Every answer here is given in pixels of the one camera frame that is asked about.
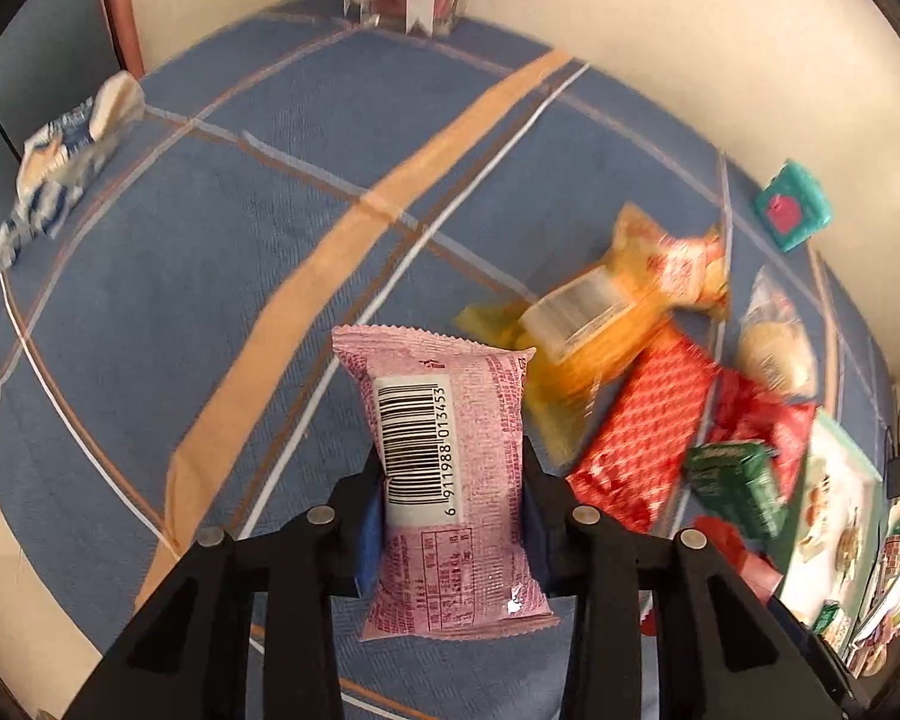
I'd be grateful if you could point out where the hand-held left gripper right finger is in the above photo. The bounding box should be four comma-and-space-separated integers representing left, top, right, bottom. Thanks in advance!
521, 435, 850, 720

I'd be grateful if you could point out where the reddish wooden frame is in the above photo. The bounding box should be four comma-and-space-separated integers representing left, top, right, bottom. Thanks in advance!
94, 0, 148, 80

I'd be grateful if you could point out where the teal-rimmed white tray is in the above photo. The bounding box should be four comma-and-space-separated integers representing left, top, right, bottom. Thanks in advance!
769, 409, 890, 625

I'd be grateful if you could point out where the blue and white packet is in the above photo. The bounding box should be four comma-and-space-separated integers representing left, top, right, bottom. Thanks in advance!
0, 71, 148, 272

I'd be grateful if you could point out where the red flower-print packet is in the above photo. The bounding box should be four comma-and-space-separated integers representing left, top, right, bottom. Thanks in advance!
709, 367, 818, 497

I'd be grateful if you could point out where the red patterned packet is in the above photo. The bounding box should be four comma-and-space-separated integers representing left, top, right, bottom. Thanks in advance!
566, 322, 721, 535

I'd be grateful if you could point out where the orange cake packet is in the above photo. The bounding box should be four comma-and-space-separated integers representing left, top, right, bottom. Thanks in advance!
457, 270, 676, 466

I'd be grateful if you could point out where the dark panel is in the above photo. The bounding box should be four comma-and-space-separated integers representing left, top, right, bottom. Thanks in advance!
0, 0, 130, 166

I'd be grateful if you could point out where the clear bun packet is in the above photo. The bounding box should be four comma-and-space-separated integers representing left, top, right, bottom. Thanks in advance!
735, 266, 823, 400

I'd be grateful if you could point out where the green biscuit packet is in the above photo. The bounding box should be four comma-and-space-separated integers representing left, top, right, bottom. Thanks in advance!
682, 441, 788, 539

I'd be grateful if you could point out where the teal toy box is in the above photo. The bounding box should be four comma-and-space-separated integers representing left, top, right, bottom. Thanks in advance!
754, 159, 834, 253

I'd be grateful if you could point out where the pile of colourful clutter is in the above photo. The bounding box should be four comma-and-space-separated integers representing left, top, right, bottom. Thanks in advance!
855, 510, 900, 680

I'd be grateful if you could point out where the pink snack packet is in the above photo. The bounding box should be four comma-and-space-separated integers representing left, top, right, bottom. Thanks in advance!
332, 325, 560, 643

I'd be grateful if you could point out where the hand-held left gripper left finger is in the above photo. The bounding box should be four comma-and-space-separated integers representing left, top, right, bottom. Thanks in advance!
64, 457, 385, 720

